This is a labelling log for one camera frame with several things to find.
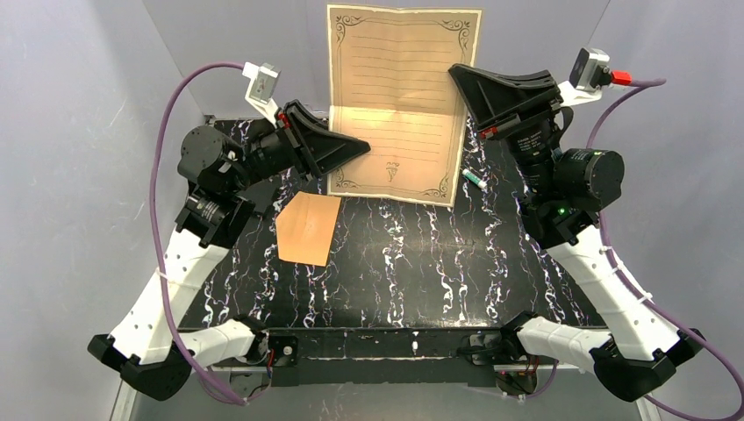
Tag aluminium front frame rail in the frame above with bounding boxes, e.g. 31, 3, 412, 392
110, 328, 664, 421

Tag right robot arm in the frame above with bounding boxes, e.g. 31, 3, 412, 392
448, 64, 701, 402

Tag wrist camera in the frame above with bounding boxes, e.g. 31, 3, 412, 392
242, 62, 281, 125
559, 47, 633, 107

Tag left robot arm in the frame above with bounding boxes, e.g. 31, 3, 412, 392
88, 101, 371, 401

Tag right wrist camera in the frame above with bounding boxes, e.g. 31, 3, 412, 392
559, 47, 633, 107

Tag tan letter paper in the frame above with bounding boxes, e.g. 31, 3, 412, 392
326, 4, 482, 207

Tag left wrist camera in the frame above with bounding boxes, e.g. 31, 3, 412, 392
242, 62, 281, 125

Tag orange envelope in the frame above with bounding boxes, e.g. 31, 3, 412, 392
275, 192, 341, 267

